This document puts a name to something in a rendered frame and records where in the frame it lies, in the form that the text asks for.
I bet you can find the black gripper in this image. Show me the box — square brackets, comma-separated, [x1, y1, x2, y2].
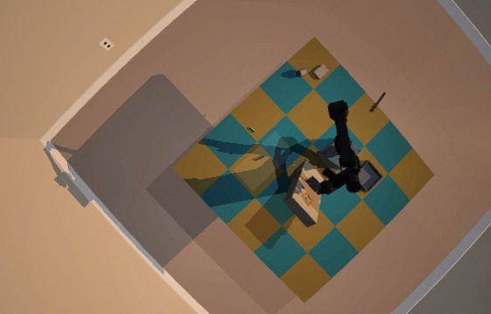
[317, 172, 345, 195]

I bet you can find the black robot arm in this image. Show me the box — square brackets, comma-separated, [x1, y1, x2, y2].
[322, 100, 361, 193]

